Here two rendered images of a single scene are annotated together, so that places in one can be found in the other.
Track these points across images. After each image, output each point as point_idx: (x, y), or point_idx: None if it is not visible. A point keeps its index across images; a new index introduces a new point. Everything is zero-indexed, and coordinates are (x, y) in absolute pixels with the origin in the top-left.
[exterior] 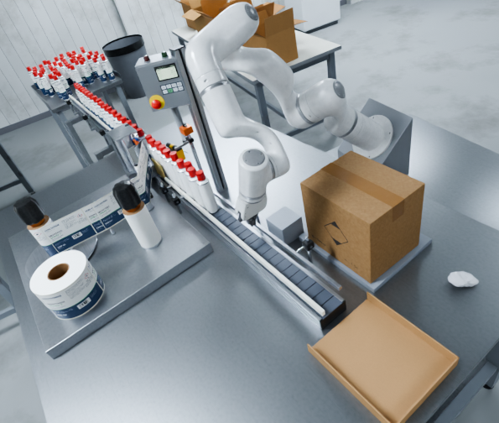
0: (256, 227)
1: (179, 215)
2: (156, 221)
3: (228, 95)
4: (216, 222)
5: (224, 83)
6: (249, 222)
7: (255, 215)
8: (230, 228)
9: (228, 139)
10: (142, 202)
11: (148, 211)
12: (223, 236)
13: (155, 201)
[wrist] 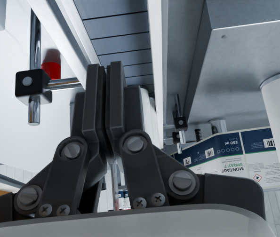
0: (66, 22)
1: (195, 101)
2: (233, 104)
3: None
4: (161, 75)
5: None
6: (140, 106)
7: (84, 172)
8: (132, 41)
9: (32, 148)
10: None
11: None
12: (165, 30)
13: (198, 125)
